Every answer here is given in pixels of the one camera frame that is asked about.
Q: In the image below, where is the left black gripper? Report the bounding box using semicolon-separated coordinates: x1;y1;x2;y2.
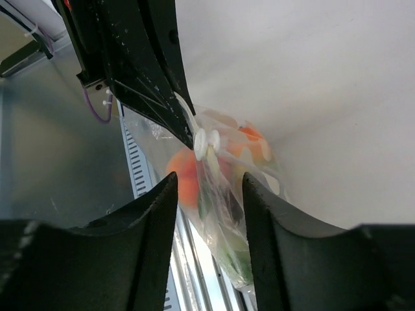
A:
53;0;195;148

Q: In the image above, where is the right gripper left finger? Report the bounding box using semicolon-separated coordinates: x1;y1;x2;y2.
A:
1;173;178;310

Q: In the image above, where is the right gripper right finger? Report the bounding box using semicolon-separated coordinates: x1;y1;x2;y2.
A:
243;174;414;310

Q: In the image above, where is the green leafy vegetable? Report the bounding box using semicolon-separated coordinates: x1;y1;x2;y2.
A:
198;201;254;290

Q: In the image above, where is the dark purple fruit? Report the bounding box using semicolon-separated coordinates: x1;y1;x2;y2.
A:
224;191;244;224

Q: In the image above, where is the clear zip top bag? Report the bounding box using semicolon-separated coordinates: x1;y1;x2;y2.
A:
123;93;289;289

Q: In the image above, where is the green orange mango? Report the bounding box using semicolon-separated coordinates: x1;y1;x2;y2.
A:
227;125;274;165

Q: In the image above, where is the orange peach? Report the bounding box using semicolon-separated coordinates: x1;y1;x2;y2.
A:
165;147;200;209

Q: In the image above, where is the aluminium rail frame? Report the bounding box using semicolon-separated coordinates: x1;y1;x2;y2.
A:
164;209;257;310

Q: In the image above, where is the white slotted cable duct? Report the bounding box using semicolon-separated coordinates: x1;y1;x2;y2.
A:
121;118;180;311

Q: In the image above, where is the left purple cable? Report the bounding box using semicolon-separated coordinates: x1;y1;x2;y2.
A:
29;22;114;124

